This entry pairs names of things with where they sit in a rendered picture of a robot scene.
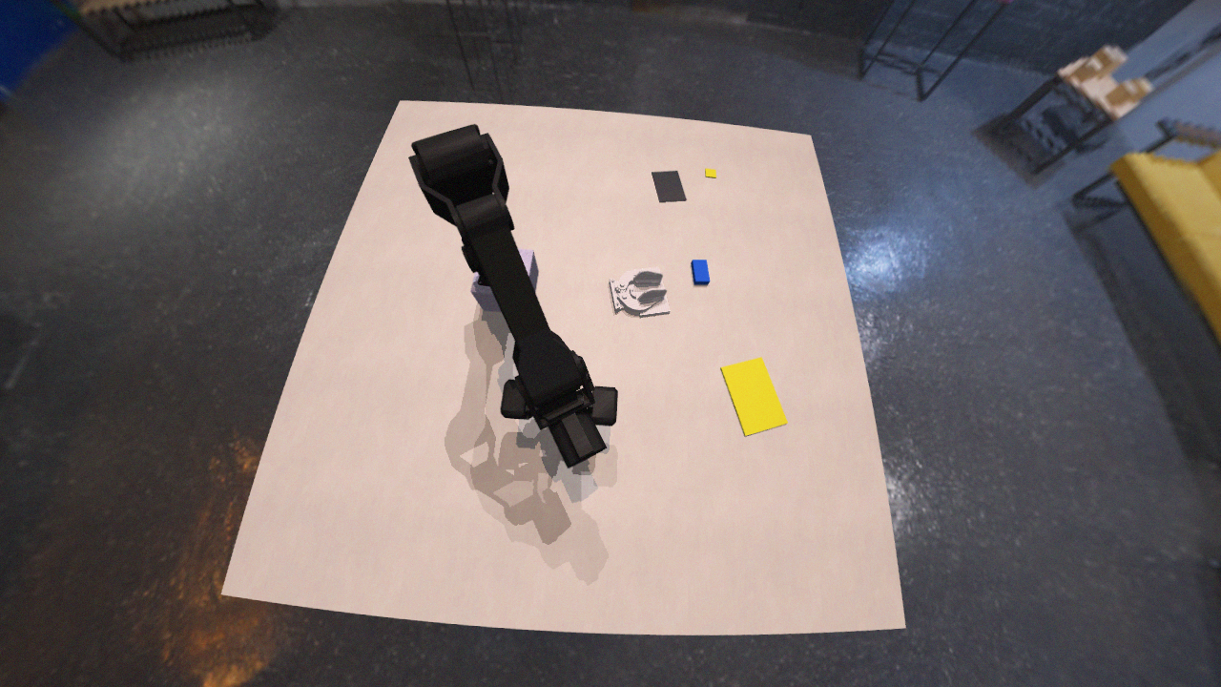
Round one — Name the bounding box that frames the blue rectangular block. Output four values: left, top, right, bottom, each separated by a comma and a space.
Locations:
691, 260, 709, 286

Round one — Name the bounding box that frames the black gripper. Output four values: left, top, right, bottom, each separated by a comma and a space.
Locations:
501, 379, 618, 427

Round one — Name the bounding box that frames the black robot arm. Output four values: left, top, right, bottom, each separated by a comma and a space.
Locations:
408, 124, 607, 469

